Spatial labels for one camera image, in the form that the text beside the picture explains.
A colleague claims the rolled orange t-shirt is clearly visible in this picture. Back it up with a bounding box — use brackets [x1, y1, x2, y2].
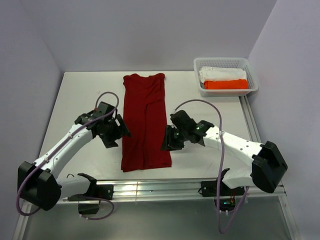
[203, 79, 249, 90]

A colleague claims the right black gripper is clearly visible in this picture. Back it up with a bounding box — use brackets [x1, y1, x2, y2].
[160, 124, 189, 152]

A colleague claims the purple cable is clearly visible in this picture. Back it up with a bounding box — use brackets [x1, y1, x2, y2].
[15, 91, 116, 221]
[173, 99, 251, 235]

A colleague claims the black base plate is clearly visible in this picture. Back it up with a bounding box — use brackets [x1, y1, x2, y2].
[95, 184, 114, 200]
[198, 180, 245, 197]

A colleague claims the white plastic basket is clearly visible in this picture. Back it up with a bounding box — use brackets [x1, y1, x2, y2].
[193, 57, 259, 97]

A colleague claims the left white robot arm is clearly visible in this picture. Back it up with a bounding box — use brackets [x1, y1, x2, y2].
[16, 111, 131, 211]

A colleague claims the rolled white t-shirt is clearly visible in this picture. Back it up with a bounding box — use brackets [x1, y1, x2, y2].
[199, 66, 247, 82]

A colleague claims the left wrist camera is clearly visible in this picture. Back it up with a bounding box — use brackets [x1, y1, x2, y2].
[93, 101, 116, 122]

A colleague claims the dark red t-shirt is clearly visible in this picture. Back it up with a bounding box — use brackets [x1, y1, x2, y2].
[121, 73, 172, 172]

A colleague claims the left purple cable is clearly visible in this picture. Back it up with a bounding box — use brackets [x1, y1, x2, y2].
[15, 91, 116, 221]

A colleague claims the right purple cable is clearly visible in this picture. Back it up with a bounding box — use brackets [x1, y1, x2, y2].
[173, 99, 251, 235]

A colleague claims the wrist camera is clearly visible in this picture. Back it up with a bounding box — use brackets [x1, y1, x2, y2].
[93, 101, 116, 122]
[170, 110, 197, 131]

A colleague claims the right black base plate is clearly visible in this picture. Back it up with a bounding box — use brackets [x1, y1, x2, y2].
[198, 180, 245, 197]

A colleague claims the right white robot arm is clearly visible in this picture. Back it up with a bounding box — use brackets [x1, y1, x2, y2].
[161, 120, 288, 195]

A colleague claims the aluminium rail frame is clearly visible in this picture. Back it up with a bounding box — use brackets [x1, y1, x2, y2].
[12, 96, 301, 240]

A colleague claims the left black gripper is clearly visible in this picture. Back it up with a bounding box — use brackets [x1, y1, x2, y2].
[98, 114, 131, 148]

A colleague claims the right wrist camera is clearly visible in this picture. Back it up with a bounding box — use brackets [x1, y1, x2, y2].
[170, 110, 197, 131]

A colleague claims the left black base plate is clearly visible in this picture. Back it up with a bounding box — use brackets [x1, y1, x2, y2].
[95, 184, 114, 200]

